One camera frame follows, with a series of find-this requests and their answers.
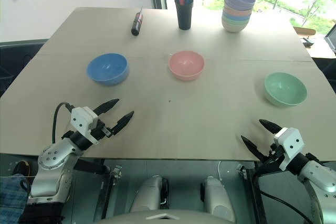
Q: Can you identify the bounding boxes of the dark laptop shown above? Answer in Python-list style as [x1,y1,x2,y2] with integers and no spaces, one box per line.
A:
[323,24,336,53]

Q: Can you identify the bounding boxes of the white plastic stacking cup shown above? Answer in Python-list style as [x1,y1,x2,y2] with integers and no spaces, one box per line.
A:
[222,20,249,34]

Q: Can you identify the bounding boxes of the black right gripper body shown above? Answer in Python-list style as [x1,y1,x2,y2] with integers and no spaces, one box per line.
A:
[259,143,286,167]

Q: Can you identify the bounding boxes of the green plastic stacking cup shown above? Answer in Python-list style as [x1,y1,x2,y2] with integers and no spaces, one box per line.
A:
[222,15,250,27]

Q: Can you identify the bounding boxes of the metal table clamp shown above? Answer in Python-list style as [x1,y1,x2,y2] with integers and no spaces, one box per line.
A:
[235,164,248,180]
[111,164,123,186]

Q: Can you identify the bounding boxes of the orange plastic stacking cup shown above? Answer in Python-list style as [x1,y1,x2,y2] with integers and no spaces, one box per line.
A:
[222,6,253,17]

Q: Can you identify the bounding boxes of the grey robot torso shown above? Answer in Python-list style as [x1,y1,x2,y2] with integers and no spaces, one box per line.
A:
[93,209,237,224]

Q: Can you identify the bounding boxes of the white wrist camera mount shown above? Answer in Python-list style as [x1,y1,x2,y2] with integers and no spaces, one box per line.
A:
[273,127,306,171]
[70,106,102,145]

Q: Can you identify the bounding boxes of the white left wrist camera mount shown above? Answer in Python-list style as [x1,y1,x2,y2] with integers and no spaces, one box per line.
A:
[70,106,102,145]

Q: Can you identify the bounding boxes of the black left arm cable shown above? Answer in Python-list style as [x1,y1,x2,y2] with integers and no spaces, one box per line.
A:
[52,102,73,143]

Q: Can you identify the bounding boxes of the blue plastic stacking cup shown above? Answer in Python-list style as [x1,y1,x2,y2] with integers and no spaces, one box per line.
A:
[222,11,251,22]

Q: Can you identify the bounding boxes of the black sofa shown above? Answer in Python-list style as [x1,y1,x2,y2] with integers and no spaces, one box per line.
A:
[0,38,50,99]

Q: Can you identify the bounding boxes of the pink bowl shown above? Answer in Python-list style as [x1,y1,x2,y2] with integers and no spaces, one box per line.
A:
[168,50,205,82]

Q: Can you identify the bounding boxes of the silver right robot thigh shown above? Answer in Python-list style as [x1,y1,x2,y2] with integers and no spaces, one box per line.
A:
[200,176,236,222]

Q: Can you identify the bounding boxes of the silver left robot thigh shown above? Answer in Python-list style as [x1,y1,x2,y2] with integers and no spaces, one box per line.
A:
[129,175,169,213]

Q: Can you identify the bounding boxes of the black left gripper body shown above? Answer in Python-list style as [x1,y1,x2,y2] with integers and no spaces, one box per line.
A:
[90,121,113,141]

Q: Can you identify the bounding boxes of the black cup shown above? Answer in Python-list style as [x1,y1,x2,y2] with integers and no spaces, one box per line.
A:
[174,0,194,30]

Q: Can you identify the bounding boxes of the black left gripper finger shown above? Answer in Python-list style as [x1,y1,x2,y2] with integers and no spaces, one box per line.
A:
[93,99,121,116]
[110,111,135,136]

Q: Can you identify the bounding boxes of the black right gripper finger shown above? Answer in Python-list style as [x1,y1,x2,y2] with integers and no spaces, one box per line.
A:
[240,135,266,162]
[259,119,282,137]

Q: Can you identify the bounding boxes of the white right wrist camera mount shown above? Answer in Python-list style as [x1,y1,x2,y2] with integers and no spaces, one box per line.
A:
[273,127,306,171]

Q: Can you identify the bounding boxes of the dark shoe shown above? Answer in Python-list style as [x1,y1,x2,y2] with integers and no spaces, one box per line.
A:
[11,160,32,178]

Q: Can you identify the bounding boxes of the silver robot thigh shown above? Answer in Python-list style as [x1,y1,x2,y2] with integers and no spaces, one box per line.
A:
[129,175,169,213]
[200,176,236,222]

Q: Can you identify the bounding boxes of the blue plaid cloth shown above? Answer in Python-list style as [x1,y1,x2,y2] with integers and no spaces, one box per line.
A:
[0,173,30,224]

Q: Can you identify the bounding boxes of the wooden side table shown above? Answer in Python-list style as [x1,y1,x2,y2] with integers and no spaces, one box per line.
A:
[293,26,336,59]

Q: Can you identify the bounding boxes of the black screwdriver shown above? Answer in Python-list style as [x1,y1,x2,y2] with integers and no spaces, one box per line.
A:
[131,5,145,37]

